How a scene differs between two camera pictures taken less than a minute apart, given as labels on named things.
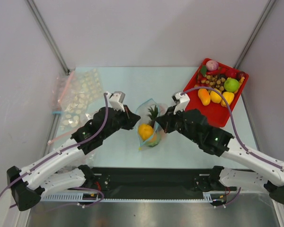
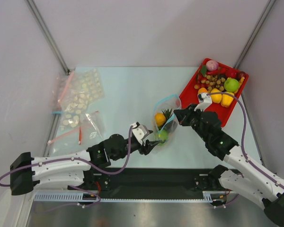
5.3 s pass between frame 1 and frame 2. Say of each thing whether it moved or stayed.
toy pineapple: moved
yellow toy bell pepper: stayed
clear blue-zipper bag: moved
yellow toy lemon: stayed
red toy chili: stayed
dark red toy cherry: stayed
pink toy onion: stayed
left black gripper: moved
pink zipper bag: stayed
